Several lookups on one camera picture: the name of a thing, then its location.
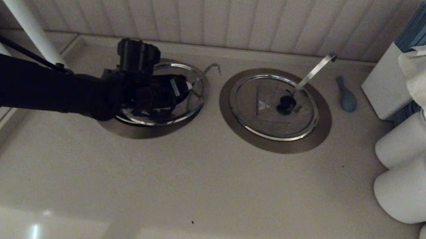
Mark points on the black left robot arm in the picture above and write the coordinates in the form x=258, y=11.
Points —
x=23, y=81

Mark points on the steel lid with black knob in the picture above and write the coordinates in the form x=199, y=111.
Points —
x=253, y=116
x=194, y=105

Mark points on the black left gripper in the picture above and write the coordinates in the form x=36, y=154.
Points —
x=140, y=92

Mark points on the blue plastic spoon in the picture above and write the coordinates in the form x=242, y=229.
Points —
x=347, y=100

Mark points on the white rectangular holder box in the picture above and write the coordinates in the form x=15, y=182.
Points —
x=382, y=86

